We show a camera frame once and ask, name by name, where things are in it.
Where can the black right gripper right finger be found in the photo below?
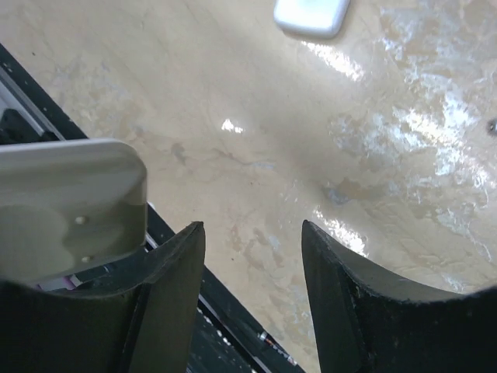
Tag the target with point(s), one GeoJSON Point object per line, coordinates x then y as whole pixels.
{"type": "Point", "coordinates": [369, 319]}

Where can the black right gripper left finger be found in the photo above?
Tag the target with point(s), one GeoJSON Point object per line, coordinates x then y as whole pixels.
{"type": "Point", "coordinates": [138, 318]}

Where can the grey remote control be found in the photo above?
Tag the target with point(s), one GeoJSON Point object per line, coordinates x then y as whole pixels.
{"type": "Point", "coordinates": [68, 206]}

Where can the white remote control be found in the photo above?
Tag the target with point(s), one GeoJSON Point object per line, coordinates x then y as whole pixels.
{"type": "Point", "coordinates": [321, 19]}

